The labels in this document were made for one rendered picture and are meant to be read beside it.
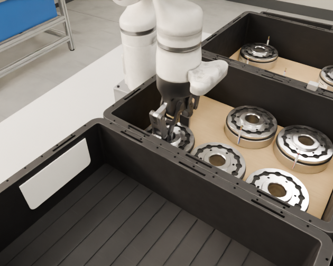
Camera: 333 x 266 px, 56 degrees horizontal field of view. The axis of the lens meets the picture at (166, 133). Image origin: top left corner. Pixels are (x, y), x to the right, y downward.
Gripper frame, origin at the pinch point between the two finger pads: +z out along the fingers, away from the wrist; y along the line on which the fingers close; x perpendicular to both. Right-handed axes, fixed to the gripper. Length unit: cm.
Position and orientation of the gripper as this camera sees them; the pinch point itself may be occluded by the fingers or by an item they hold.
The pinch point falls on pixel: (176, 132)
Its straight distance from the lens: 62.2
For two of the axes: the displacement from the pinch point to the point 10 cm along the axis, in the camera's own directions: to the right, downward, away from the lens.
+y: -5.9, 5.4, -6.0
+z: 0.0, 7.4, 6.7
